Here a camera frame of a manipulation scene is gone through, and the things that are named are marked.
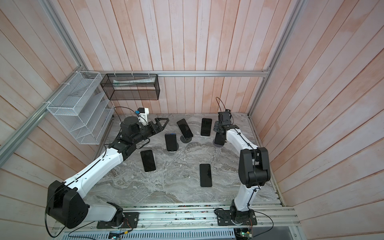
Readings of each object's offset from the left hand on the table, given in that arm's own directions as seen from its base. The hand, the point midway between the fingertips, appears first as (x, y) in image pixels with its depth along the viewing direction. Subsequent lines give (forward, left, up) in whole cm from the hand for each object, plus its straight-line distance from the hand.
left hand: (165, 124), depth 75 cm
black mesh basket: (+40, +29, -5) cm, 50 cm away
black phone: (-9, +12, -23) cm, 27 cm away
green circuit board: (-44, -40, -29) cm, 66 cm away
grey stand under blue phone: (+4, -4, -27) cm, 27 cm away
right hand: (+14, -34, -16) cm, 40 cm away
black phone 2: (+18, -24, -23) cm, 38 cm away
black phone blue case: (+4, -1, -21) cm, 21 cm away
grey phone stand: (+5, -31, -27) cm, 41 cm away
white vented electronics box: (-44, +7, -29) cm, 54 cm away
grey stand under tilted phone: (+9, -8, -26) cm, 29 cm away
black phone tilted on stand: (+13, -9, -19) cm, 25 cm away
